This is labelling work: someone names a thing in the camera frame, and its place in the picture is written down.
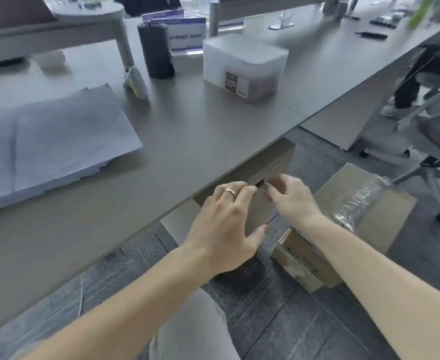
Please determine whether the person's right hand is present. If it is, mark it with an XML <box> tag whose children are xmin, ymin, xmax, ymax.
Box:
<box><xmin>265</xmin><ymin>173</ymin><xmax>325</xmax><ymax>232</ymax></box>

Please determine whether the person's right forearm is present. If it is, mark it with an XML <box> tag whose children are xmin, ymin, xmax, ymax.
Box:
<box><xmin>297</xmin><ymin>213</ymin><xmax>440</xmax><ymax>360</ymax></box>

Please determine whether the flat black gadget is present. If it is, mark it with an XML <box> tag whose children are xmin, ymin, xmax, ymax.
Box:
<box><xmin>369</xmin><ymin>16</ymin><xmax>399</xmax><ymax>29</ymax></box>

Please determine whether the brown cardboard box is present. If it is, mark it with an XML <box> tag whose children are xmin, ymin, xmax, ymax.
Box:
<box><xmin>270</xmin><ymin>162</ymin><xmax>418</xmax><ymax>294</ymax></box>

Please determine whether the stack of white papers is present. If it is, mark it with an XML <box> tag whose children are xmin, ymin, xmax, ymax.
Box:
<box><xmin>0</xmin><ymin>83</ymin><xmax>144</xmax><ymax>218</ymax></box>

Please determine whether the translucent plastic storage box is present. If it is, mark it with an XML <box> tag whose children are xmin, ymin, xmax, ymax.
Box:
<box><xmin>203</xmin><ymin>34</ymin><xmax>289</xmax><ymax>103</ymax></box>

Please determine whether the grey wooden desk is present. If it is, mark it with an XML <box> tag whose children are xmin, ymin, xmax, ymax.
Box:
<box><xmin>219</xmin><ymin>0</ymin><xmax>440</xmax><ymax>151</ymax></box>
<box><xmin>0</xmin><ymin>14</ymin><xmax>307</xmax><ymax>349</ymax></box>

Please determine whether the grey wooden drawer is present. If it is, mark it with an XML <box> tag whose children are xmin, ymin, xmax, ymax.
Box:
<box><xmin>193</xmin><ymin>137</ymin><xmax>297</xmax><ymax>237</ymax></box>

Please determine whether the grey desk partition frame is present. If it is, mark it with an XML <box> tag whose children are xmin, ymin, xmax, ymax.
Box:
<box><xmin>209</xmin><ymin>0</ymin><xmax>325</xmax><ymax>37</ymax></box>

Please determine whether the white and yellow handheld device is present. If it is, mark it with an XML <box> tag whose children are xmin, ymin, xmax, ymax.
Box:
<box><xmin>123</xmin><ymin>66</ymin><xmax>150</xmax><ymax>102</ymax></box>

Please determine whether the white desk shelf riser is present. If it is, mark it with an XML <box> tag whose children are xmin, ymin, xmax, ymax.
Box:
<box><xmin>0</xmin><ymin>0</ymin><xmax>135</xmax><ymax>72</ymax></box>

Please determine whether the green drink bottle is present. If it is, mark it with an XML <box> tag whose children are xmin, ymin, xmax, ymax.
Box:
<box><xmin>409</xmin><ymin>0</ymin><xmax>436</xmax><ymax>29</ymax></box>

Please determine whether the black office chair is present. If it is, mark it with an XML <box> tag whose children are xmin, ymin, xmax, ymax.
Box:
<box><xmin>113</xmin><ymin>0</ymin><xmax>183</xmax><ymax>18</ymax></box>

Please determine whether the clear plastic wrap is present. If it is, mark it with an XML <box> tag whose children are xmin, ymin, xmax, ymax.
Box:
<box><xmin>334</xmin><ymin>175</ymin><xmax>393</xmax><ymax>228</ymax></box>

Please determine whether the blue and white sign stand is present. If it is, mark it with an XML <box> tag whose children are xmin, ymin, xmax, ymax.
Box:
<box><xmin>151</xmin><ymin>16</ymin><xmax>207</xmax><ymax>57</ymax></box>
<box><xmin>142</xmin><ymin>9</ymin><xmax>185</xmax><ymax>24</ymax></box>

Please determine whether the white mesh office chair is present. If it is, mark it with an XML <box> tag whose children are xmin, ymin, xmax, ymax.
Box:
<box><xmin>358</xmin><ymin>59</ymin><xmax>440</xmax><ymax>222</ymax></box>

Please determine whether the person's left hand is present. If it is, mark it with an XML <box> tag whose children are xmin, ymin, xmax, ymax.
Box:
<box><xmin>182</xmin><ymin>181</ymin><xmax>270</xmax><ymax>284</ymax></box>

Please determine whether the person's light trouser leg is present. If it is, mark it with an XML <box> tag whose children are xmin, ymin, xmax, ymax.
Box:
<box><xmin>148</xmin><ymin>288</ymin><xmax>241</xmax><ymax>360</ymax></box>

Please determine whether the black cylindrical holder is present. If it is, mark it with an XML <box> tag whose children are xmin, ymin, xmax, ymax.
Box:
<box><xmin>137</xmin><ymin>21</ymin><xmax>175</xmax><ymax>79</ymax></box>

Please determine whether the silver metal stand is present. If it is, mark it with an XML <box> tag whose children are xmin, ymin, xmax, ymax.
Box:
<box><xmin>268</xmin><ymin>10</ymin><xmax>295</xmax><ymax>31</ymax></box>

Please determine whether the person's left forearm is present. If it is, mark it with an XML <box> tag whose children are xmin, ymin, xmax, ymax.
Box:
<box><xmin>17</xmin><ymin>241</ymin><xmax>212</xmax><ymax>360</ymax></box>

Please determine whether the grey round device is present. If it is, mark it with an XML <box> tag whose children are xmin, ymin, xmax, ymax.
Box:
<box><xmin>323</xmin><ymin>0</ymin><xmax>350</xmax><ymax>21</ymax></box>

